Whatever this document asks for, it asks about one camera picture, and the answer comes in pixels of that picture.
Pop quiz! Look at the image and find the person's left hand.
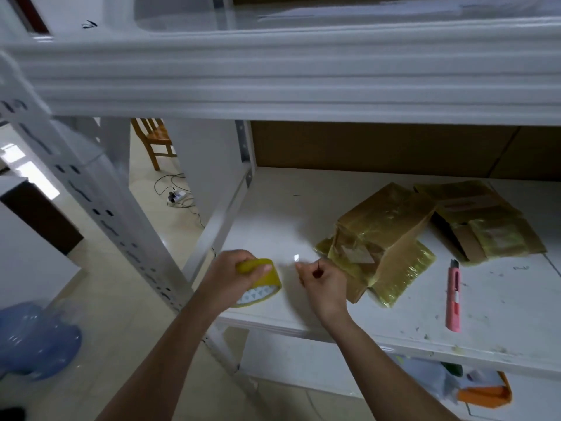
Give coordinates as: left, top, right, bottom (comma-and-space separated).
197, 250, 275, 316

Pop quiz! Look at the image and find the person's right hand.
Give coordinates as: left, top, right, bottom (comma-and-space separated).
293, 257, 352, 328

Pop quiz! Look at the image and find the yellow tape roll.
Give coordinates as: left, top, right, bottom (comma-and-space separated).
235, 257, 283, 308

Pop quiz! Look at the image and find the white metal shelf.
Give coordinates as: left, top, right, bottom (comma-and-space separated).
0, 0, 561, 421

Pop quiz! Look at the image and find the clear taped brown cardboard box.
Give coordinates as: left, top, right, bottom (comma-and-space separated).
316, 181, 439, 309

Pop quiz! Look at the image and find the pink utility knife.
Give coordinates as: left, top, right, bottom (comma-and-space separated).
444, 258, 463, 333

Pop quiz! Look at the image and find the small taped carton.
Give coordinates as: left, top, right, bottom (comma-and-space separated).
414, 180, 548, 265

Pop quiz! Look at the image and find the person's left forearm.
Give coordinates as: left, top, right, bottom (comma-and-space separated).
96, 298, 224, 421

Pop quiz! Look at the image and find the person's right forearm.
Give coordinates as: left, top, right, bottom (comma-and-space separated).
323, 309, 461, 421

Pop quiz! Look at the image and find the wooden chair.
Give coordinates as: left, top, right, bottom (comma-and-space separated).
130, 117, 178, 172

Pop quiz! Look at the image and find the orange plastic object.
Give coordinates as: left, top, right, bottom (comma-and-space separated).
456, 371, 514, 409

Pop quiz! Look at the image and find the dark brown cabinet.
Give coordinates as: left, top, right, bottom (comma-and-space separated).
0, 180, 85, 256

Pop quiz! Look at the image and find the blue round object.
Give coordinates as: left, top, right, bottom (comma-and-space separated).
0, 301, 84, 382

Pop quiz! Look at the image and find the white board panel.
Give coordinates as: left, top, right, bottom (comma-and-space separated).
0, 201, 82, 310

